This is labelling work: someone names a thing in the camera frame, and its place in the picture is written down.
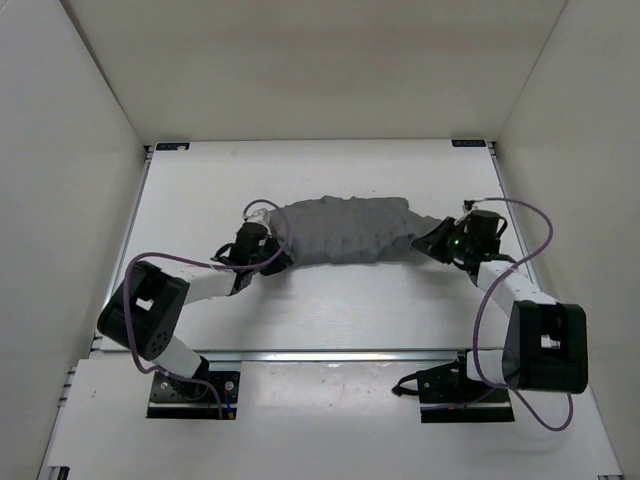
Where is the left blue corner sticker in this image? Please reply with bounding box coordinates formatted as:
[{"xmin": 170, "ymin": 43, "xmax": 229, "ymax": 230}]
[{"xmin": 155, "ymin": 142, "xmax": 190, "ymax": 151}]

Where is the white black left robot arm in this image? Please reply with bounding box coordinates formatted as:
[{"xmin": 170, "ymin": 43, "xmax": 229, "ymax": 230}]
[{"xmin": 97, "ymin": 221, "xmax": 292, "ymax": 400}]

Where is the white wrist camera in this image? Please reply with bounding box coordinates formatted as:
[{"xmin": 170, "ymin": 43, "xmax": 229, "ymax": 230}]
[
  {"xmin": 461, "ymin": 200, "xmax": 479, "ymax": 218},
  {"xmin": 244, "ymin": 208, "xmax": 271, "ymax": 230}
]

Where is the blue corner sticker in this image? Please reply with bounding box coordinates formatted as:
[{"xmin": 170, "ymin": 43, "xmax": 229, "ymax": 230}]
[
  {"xmin": 451, "ymin": 139, "xmax": 486, "ymax": 148},
  {"xmin": 155, "ymin": 142, "xmax": 190, "ymax": 151}
]

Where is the right blue corner sticker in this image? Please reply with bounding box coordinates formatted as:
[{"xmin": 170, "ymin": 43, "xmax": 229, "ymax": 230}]
[{"xmin": 451, "ymin": 139, "xmax": 486, "ymax": 148}]

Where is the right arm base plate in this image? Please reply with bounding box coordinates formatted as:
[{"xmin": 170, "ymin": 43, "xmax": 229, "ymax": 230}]
[{"xmin": 417, "ymin": 364, "xmax": 515, "ymax": 424}]

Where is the aluminium table front rail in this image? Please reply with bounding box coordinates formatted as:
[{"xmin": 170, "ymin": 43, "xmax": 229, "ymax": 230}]
[{"xmin": 89, "ymin": 349, "xmax": 469, "ymax": 365}]

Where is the grey pleated skirt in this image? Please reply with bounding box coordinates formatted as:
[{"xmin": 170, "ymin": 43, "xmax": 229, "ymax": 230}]
[{"xmin": 269, "ymin": 196, "xmax": 441, "ymax": 267}]

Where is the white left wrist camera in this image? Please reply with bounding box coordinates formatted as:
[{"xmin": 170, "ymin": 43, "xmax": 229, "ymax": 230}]
[{"xmin": 244, "ymin": 208, "xmax": 271, "ymax": 230}]

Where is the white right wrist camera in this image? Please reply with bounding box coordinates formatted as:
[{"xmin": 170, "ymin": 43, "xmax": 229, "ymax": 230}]
[{"xmin": 461, "ymin": 200, "xmax": 479, "ymax": 218}]

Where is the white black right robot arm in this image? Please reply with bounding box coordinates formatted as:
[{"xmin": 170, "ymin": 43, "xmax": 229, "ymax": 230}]
[{"xmin": 412, "ymin": 210, "xmax": 588, "ymax": 403}]

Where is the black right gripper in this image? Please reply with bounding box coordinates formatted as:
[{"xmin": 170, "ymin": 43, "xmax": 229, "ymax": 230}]
[{"xmin": 410, "ymin": 217, "xmax": 472, "ymax": 265}]

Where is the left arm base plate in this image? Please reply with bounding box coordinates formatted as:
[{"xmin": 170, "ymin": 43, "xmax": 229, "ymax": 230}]
[{"xmin": 147, "ymin": 366, "xmax": 241, "ymax": 421}]

